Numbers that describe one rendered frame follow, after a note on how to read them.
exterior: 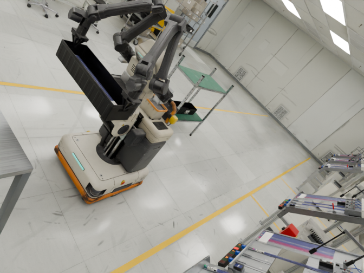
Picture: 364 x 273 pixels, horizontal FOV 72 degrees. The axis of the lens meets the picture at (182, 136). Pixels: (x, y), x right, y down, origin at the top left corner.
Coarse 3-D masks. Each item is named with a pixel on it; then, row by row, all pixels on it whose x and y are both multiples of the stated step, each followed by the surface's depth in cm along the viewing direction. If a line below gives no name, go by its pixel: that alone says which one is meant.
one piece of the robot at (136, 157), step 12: (144, 120) 205; (156, 120) 213; (168, 120) 216; (156, 132) 201; (168, 132) 212; (108, 144) 223; (120, 144) 217; (144, 144) 208; (156, 144) 212; (108, 156) 224; (120, 156) 224; (132, 156) 216; (144, 156) 214; (132, 168) 220
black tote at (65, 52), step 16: (64, 48) 145; (80, 48) 158; (64, 64) 147; (80, 64) 139; (96, 64) 156; (80, 80) 140; (112, 80) 150; (96, 96) 134; (112, 96) 151; (112, 112) 132; (128, 112) 142
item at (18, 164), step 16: (0, 112) 124; (0, 128) 117; (0, 144) 111; (16, 144) 116; (0, 160) 106; (16, 160) 110; (0, 176) 102; (16, 176) 114; (16, 192) 118; (0, 224) 131
